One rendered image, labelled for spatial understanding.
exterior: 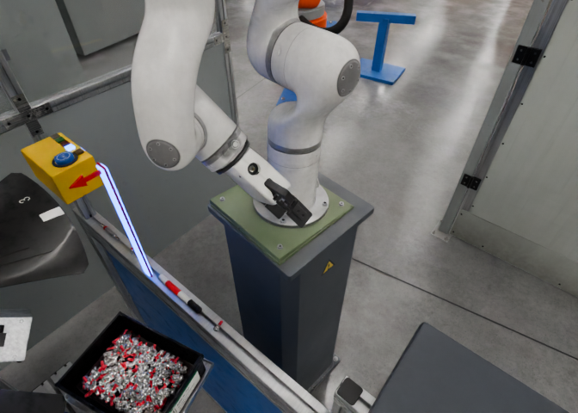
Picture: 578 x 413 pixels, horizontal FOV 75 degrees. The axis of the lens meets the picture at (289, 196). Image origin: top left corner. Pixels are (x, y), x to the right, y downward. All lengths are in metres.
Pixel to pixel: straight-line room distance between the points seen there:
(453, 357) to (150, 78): 0.45
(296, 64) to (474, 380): 0.52
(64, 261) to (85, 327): 1.36
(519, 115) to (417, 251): 0.84
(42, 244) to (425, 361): 0.56
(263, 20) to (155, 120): 0.30
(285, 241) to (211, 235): 1.34
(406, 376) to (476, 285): 1.75
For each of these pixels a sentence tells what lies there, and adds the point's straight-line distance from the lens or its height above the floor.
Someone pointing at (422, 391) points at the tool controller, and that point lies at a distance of 0.41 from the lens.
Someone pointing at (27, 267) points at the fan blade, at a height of 1.15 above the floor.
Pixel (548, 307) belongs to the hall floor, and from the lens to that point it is 2.23.
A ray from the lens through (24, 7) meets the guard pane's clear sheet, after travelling 1.41.
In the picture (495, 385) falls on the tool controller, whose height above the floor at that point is 1.25.
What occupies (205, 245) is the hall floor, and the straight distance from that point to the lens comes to 2.12.
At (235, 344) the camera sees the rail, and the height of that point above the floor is 0.85.
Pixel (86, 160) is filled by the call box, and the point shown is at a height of 1.07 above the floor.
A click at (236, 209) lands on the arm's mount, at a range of 0.92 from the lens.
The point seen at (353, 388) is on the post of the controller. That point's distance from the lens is 0.59.
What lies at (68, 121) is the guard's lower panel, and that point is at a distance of 1.52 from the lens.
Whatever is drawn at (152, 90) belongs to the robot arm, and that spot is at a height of 1.39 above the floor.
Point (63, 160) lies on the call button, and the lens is 0.99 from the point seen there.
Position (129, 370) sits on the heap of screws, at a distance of 0.87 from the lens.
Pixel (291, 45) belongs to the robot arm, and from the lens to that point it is 0.69.
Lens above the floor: 1.61
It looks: 43 degrees down
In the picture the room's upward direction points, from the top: straight up
